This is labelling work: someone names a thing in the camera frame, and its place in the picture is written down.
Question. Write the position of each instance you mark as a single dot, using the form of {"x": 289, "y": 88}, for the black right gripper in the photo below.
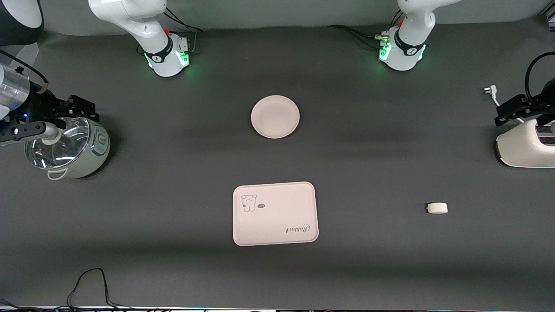
{"x": 40, "y": 107}

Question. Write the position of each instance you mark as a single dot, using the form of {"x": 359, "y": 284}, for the glass pot lid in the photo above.
{"x": 56, "y": 154}

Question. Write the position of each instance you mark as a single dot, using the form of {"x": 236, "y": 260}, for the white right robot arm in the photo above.
{"x": 151, "y": 30}

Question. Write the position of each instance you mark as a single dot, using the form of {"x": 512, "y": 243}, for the beige rectangular rabbit tray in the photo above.
{"x": 277, "y": 216}

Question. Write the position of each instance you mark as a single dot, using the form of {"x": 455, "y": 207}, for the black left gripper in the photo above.
{"x": 539, "y": 104}

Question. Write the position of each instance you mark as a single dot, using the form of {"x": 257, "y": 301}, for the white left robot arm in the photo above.
{"x": 407, "y": 47}

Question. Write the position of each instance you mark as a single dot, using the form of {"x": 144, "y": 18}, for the pale green cooking pot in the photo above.
{"x": 97, "y": 149}

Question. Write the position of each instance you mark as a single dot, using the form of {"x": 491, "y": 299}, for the cream white toaster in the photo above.
{"x": 520, "y": 149}

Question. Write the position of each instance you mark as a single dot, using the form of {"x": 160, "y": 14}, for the small white bun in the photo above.
{"x": 437, "y": 208}

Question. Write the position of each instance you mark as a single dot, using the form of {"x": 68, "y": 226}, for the round beige plate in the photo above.
{"x": 275, "y": 117}

